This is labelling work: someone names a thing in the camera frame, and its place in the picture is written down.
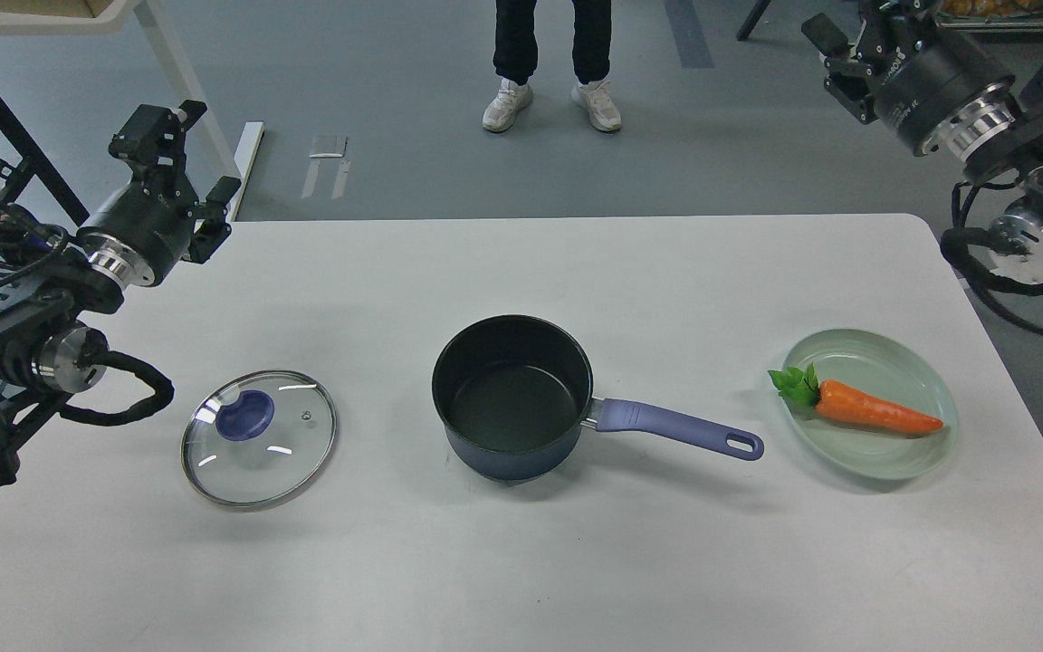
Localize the wheeled cart with goods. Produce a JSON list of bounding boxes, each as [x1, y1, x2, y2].
[[935, 1, 1043, 34]]

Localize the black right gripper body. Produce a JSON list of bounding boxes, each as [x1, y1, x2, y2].
[[866, 26, 1019, 158]]

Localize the black stand legs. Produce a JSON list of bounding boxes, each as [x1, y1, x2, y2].
[[735, 0, 771, 42]]

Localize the person in black trousers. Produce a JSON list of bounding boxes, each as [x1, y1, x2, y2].
[[483, 0, 624, 136]]

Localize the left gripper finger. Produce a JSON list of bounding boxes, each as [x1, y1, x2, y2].
[[110, 100, 207, 203], [185, 175, 243, 264]]

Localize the white desk frame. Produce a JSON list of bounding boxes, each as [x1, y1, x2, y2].
[[0, 1, 264, 187]]

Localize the orange toy carrot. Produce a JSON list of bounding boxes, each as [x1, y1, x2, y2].
[[767, 364, 945, 435]]

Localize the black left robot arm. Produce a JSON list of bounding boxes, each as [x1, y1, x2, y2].
[[0, 100, 241, 488]]

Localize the black metal rack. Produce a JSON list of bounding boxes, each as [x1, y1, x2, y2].
[[0, 50, 106, 300]]

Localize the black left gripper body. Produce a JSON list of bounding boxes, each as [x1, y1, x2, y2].
[[76, 180, 203, 289]]

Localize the glass lid with purple knob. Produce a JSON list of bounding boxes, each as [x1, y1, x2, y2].
[[179, 369, 340, 511]]

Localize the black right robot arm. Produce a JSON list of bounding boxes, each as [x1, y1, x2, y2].
[[800, 1, 1043, 337]]

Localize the blue saucepan with purple handle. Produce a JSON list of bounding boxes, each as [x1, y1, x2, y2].
[[431, 314, 765, 484]]

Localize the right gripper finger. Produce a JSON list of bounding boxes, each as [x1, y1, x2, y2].
[[856, 1, 942, 55], [800, 13, 889, 125]]

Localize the light green oval plate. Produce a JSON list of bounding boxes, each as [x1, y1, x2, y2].
[[767, 329, 959, 483]]

